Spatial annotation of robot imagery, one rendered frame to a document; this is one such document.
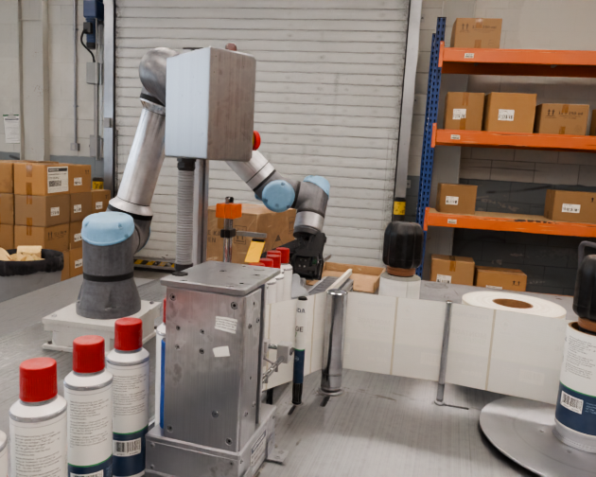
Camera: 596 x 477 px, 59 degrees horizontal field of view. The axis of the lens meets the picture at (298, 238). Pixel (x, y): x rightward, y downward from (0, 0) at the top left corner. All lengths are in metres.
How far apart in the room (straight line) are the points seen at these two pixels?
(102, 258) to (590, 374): 0.99
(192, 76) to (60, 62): 5.67
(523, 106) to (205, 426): 4.38
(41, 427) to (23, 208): 4.28
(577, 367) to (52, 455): 0.70
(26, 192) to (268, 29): 2.73
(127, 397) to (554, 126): 4.49
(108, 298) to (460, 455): 0.83
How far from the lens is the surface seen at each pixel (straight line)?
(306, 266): 1.32
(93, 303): 1.32
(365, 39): 5.47
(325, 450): 0.83
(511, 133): 4.72
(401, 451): 0.85
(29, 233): 4.82
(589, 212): 5.00
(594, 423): 0.93
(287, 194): 1.23
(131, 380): 0.70
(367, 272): 2.25
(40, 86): 6.69
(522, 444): 0.92
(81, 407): 0.64
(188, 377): 0.68
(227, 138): 0.96
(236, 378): 0.65
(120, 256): 1.30
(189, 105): 1.00
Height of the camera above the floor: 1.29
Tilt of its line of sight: 8 degrees down
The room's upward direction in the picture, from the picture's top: 3 degrees clockwise
